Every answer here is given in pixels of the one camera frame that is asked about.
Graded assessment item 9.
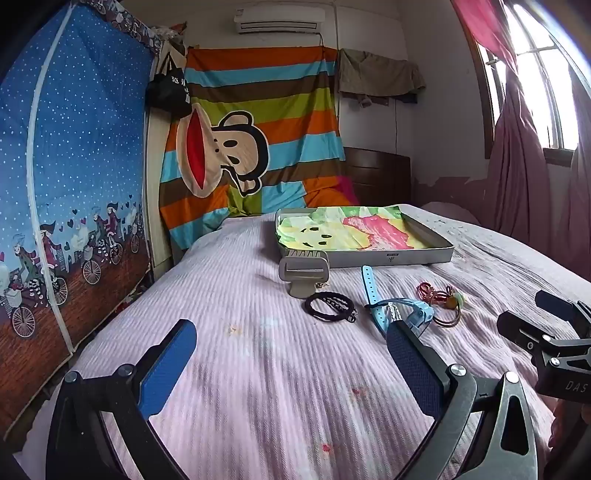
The black hanging bag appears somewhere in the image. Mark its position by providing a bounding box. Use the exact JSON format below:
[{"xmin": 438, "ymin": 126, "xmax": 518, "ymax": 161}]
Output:
[{"xmin": 146, "ymin": 50, "xmax": 191, "ymax": 119}]

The pink striped bedspread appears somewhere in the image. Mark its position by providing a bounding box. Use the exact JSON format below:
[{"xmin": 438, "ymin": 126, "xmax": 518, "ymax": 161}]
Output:
[{"xmin": 14, "ymin": 203, "xmax": 591, "ymax": 480}]

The striped monkey print sheet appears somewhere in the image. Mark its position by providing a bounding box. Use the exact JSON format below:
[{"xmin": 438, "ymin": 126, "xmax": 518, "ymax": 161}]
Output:
[{"xmin": 159, "ymin": 45, "xmax": 362, "ymax": 251}]

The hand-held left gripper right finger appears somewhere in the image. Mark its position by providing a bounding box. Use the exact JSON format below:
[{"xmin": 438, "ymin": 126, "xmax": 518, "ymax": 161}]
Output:
[{"xmin": 385, "ymin": 318, "xmax": 539, "ymax": 480}]

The pink pillow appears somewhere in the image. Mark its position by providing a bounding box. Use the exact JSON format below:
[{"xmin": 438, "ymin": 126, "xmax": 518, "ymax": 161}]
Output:
[{"xmin": 419, "ymin": 200, "xmax": 483, "ymax": 224}]

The blue printed fabric wardrobe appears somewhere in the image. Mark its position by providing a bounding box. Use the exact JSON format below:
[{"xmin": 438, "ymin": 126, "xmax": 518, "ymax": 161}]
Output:
[{"xmin": 0, "ymin": 0, "xmax": 158, "ymax": 439}]

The brown beaded hair tie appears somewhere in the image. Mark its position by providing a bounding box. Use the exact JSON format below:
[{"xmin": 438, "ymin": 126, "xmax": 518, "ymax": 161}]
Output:
[{"xmin": 431, "ymin": 285, "xmax": 468, "ymax": 328}]

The olive hanging garment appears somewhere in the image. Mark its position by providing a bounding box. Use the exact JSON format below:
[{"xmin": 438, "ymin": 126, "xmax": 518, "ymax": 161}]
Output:
[{"xmin": 337, "ymin": 48, "xmax": 427, "ymax": 110}]

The black hair tie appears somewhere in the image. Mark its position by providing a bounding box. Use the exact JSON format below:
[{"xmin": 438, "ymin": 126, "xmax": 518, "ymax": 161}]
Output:
[{"xmin": 304, "ymin": 291, "xmax": 345, "ymax": 322}]

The window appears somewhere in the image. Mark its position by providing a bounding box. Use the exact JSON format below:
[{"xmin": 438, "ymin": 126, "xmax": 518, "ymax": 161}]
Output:
[{"xmin": 475, "ymin": 0, "xmax": 591, "ymax": 163}]

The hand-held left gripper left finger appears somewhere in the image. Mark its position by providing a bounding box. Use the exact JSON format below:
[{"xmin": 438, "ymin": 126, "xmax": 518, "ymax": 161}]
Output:
[{"xmin": 46, "ymin": 318, "xmax": 198, "ymax": 480}]

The person's right hand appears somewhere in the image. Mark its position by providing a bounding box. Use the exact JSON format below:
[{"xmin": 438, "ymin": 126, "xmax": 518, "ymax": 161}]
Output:
[{"xmin": 549, "ymin": 399, "xmax": 591, "ymax": 480}]

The colourful printed cloth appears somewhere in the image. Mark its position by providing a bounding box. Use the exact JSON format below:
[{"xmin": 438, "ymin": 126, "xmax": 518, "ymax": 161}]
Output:
[{"xmin": 277, "ymin": 206, "xmax": 447, "ymax": 253}]

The pink curtain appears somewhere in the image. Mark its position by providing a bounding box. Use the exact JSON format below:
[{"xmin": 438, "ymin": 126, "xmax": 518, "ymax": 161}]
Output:
[{"xmin": 450, "ymin": 0, "xmax": 591, "ymax": 265}]

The dark wooden headboard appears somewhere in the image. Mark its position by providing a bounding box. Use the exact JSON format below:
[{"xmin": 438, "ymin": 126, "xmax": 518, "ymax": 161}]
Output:
[{"xmin": 344, "ymin": 147, "xmax": 412, "ymax": 208}]

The beige hair claw clip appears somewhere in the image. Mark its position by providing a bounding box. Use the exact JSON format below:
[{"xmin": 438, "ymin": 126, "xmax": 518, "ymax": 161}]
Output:
[{"xmin": 278, "ymin": 251, "xmax": 330, "ymax": 299}]

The red string bracelet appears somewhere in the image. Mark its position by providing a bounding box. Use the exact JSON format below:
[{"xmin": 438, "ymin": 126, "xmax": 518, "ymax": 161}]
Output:
[{"xmin": 415, "ymin": 282, "xmax": 444, "ymax": 306}]

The white air conditioner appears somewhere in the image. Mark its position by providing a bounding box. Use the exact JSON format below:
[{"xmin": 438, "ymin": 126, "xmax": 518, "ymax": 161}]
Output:
[{"xmin": 233, "ymin": 6, "xmax": 327, "ymax": 34}]

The blue wrist watch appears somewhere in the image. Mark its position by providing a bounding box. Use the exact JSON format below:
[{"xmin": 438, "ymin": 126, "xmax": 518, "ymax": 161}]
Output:
[{"xmin": 361, "ymin": 265, "xmax": 437, "ymax": 331}]

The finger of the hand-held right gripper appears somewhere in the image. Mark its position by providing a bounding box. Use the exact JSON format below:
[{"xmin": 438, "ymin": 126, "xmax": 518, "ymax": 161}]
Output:
[
  {"xmin": 497, "ymin": 310, "xmax": 557, "ymax": 366},
  {"xmin": 536, "ymin": 290, "xmax": 591, "ymax": 341}
]

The dark chain bracelet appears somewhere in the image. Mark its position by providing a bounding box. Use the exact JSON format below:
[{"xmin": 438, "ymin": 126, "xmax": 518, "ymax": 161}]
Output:
[{"xmin": 323, "ymin": 295, "xmax": 358, "ymax": 323}]

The grey metal tray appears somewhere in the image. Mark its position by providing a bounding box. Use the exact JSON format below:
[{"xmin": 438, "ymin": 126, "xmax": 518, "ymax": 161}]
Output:
[{"xmin": 275, "ymin": 204, "xmax": 455, "ymax": 269}]

